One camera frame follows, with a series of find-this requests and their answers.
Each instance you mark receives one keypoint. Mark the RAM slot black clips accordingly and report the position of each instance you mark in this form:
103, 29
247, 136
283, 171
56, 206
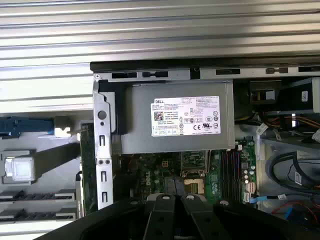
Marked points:
233, 175
223, 175

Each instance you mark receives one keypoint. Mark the hard disk in blue carrier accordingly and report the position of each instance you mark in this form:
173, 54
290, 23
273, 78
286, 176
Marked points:
25, 125

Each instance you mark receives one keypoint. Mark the grey power supply unit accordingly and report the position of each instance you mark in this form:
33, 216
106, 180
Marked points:
140, 125

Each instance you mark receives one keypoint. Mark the black PC case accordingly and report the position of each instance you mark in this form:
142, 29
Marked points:
150, 66

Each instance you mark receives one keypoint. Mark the grey parts rack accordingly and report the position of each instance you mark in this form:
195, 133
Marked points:
18, 153

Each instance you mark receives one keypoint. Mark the RAM slot white clips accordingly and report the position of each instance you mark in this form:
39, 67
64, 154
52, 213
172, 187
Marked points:
238, 175
227, 175

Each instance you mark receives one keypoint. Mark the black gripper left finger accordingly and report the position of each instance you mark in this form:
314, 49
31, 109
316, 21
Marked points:
100, 225

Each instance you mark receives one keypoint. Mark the CPU socket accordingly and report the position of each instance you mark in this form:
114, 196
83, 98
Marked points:
193, 185

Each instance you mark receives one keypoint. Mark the metal socket cover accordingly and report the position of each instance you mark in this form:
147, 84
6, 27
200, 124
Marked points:
193, 172

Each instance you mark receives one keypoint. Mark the silver CPU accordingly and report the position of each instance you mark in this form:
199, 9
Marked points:
21, 168

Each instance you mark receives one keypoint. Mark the green motherboard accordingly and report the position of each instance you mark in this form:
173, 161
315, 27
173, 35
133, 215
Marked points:
150, 170

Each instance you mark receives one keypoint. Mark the green graphics card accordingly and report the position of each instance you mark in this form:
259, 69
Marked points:
87, 162

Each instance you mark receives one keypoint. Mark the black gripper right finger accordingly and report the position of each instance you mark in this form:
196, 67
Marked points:
250, 225

